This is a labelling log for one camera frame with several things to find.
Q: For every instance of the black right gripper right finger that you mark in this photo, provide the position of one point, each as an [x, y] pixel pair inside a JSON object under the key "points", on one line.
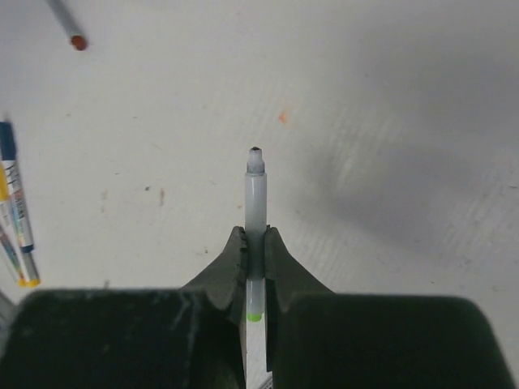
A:
{"points": [[316, 338]]}

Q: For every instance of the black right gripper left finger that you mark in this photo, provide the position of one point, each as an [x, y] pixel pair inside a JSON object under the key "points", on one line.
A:
{"points": [[191, 337]]}

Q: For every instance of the white lime-tipped marker body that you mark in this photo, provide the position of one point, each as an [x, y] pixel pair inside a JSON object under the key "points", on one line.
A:
{"points": [[255, 225]]}

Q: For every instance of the brown cap marker pen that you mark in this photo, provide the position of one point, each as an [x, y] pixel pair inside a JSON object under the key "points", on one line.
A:
{"points": [[73, 32]]}

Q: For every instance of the yellow cap marker pen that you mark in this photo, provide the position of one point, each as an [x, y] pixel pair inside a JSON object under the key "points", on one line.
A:
{"points": [[20, 265]]}

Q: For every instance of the blue cap marker pen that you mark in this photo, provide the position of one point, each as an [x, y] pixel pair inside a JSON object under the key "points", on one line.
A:
{"points": [[15, 189]]}

